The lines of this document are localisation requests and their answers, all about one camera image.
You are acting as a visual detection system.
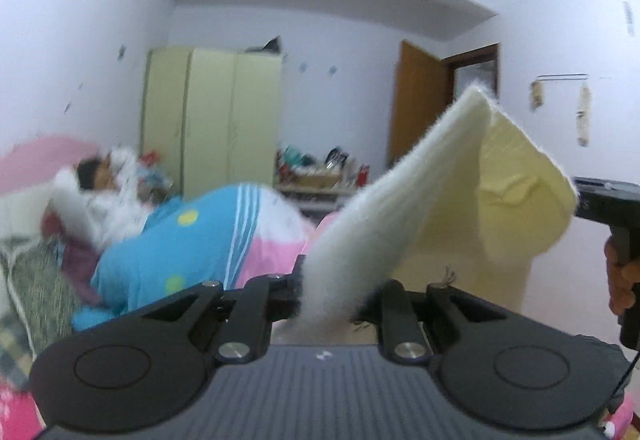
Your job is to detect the white fleece yellow garment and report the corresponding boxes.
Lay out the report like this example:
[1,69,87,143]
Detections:
[272,82,578,345]

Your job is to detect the person's right hand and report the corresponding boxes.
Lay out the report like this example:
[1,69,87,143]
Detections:
[604,236,640,316]

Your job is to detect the blue pink floral duvet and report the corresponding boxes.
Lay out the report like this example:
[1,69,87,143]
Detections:
[72,183,335,332]

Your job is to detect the cluttered side table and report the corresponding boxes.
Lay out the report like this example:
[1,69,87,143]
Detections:
[274,146,370,219]

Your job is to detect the sleeping person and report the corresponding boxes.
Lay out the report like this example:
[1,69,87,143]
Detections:
[47,146,172,252]

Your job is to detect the pale green wardrobe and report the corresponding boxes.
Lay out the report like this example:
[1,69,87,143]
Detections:
[141,46,283,200]

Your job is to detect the brown wooden door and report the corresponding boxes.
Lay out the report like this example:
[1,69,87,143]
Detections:
[387,40,450,167]

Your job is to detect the patterned grey pillow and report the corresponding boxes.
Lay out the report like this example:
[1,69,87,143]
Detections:
[1,236,80,358]

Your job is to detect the pink floral bed sheet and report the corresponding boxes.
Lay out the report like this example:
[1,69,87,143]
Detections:
[0,379,46,440]

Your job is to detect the wall towel rack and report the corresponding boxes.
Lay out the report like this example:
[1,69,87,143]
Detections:
[529,73,593,148]

